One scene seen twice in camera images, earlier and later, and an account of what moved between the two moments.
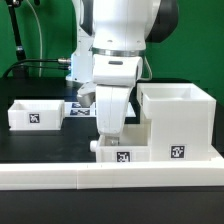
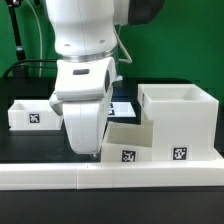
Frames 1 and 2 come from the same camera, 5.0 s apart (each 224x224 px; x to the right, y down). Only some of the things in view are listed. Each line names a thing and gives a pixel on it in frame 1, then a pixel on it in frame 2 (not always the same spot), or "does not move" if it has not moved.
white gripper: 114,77 -> 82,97
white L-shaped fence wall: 111,176 does not move
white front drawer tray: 133,144 does not move
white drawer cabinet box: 182,122 does not move
